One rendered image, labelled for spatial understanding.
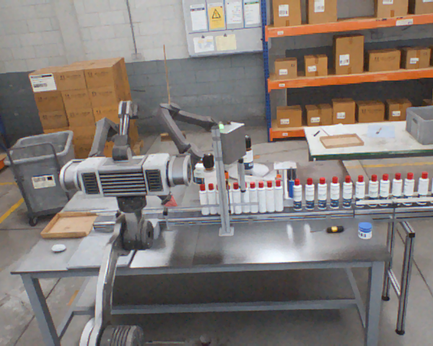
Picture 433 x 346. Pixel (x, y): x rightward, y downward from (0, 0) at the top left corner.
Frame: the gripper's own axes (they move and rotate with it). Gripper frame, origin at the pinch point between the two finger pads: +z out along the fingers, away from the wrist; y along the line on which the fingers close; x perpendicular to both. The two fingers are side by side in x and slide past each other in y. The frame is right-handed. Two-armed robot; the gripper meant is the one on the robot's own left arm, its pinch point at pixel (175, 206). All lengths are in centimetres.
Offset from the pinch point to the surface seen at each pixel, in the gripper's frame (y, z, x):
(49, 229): -4, -47, 73
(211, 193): -3.2, 7.9, -24.7
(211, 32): 427, -46, -31
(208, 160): 23.2, -2.0, -29.8
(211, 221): -6.6, 20.9, -11.8
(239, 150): -11, -3, -60
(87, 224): 0, -31, 54
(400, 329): -21, 158, -51
